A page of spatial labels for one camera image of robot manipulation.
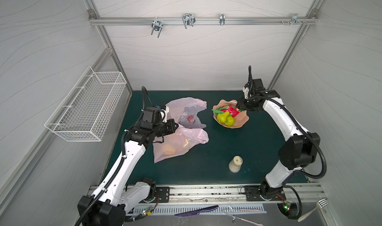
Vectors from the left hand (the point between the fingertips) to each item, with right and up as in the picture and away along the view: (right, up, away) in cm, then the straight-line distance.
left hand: (176, 125), depth 74 cm
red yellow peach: (+7, +1, +27) cm, 28 cm away
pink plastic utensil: (+33, -42, -8) cm, 53 cm away
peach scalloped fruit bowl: (+41, 0, +27) cm, 49 cm away
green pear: (+27, +3, +20) cm, 34 cm away
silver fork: (+72, -38, -3) cm, 81 cm away
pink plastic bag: (+4, +6, +5) cm, 9 cm away
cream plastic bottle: (+31, -21, +2) cm, 37 cm away
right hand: (+37, +11, +12) cm, 41 cm away
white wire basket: (-42, +7, -5) cm, 43 cm away
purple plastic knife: (+10, -40, -5) cm, 42 cm away
